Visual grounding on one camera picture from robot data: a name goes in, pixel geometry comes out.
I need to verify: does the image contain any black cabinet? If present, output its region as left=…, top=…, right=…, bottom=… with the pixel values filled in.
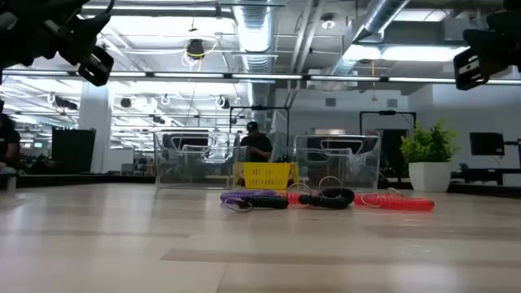
left=51, top=128, right=97, bottom=174

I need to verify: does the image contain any black aluminium table frame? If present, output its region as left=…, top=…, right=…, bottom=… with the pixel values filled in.
left=0, top=173, right=521, bottom=199

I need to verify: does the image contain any black gantry frame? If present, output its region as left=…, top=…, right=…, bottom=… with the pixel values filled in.
left=229, top=106, right=290, bottom=164
left=359, top=110, right=417, bottom=180

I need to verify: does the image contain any black ceiling device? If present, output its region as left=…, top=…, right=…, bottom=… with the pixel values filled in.
left=186, top=38, right=206, bottom=61

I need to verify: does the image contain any black spring keychain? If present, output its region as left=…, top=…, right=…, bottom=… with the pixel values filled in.
left=298, top=175, right=356, bottom=211
left=223, top=195, right=290, bottom=213

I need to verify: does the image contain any clear plastic bin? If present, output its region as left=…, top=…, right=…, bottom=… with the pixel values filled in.
left=292, top=133, right=383, bottom=192
left=152, top=129, right=241, bottom=190

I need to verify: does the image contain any long ceiling light strip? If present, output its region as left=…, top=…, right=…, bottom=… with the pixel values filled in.
left=0, top=68, right=521, bottom=85

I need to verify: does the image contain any person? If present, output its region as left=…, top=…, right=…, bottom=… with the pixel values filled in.
left=239, top=120, right=274, bottom=164
left=0, top=100, right=22, bottom=172

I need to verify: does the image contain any yellow plastic basket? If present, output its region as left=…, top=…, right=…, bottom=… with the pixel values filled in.
left=233, top=161, right=300, bottom=190

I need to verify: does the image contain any black monitor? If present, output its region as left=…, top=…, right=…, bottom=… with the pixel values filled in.
left=469, top=132, right=506, bottom=156

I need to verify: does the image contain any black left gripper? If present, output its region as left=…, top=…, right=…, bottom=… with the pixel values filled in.
left=24, top=0, right=115, bottom=87

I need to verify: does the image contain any silver ceiling duct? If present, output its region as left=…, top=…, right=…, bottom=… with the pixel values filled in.
left=325, top=0, right=412, bottom=78
left=231, top=0, right=278, bottom=111

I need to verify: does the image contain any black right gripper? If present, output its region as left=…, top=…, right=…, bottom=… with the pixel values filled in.
left=453, top=10, right=521, bottom=91

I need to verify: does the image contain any green plant in white pot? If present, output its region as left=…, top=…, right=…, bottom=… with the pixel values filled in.
left=399, top=118, right=461, bottom=193

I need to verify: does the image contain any white pillar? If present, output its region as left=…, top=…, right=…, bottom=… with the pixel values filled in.
left=78, top=81, right=114, bottom=174

